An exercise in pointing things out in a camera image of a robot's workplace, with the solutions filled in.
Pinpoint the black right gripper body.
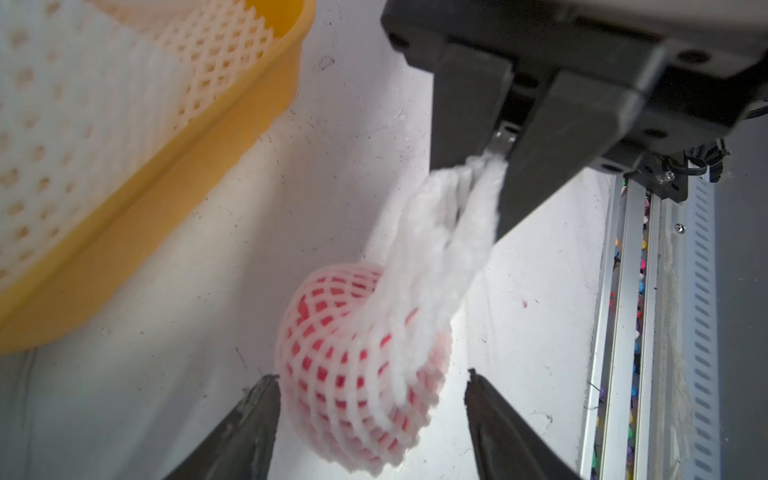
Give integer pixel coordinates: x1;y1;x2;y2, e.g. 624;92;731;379
381;1;767;174

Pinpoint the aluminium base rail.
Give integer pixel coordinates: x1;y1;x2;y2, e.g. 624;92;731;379
576;177;722;479

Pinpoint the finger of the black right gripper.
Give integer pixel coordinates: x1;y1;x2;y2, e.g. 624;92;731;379
430;43;513;170
496;72;645;239

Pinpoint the netted apple top back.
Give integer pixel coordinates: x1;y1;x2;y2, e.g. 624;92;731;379
275;263;452;476

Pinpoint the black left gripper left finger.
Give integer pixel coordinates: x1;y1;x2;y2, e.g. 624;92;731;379
166;374;281;480

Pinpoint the yellow plastic tub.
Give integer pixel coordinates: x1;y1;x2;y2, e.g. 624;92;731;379
1;1;316;355

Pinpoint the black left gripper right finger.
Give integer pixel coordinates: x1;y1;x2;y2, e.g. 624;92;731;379
464;369;579;480

